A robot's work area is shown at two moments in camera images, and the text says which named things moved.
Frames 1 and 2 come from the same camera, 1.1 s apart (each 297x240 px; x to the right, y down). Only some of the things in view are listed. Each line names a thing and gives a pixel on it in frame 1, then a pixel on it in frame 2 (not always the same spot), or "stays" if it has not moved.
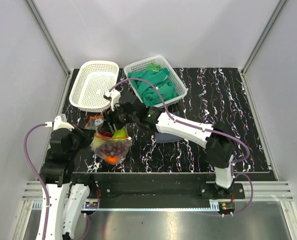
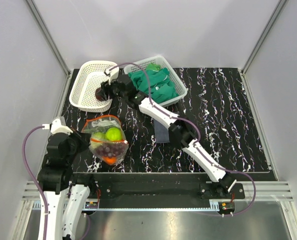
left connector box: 91,204 stays
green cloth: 157,76 stays
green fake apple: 121,133 -> 113,134
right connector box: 226,208 stays
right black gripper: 110,118 -> 106,87
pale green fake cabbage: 97,142 -> 99,136
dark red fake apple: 106,134 -> 98,97
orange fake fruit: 111,160 stays
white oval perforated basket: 95,78 stays
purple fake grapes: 114,149 stays
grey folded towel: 161,137 stays
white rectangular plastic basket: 181,90 stays
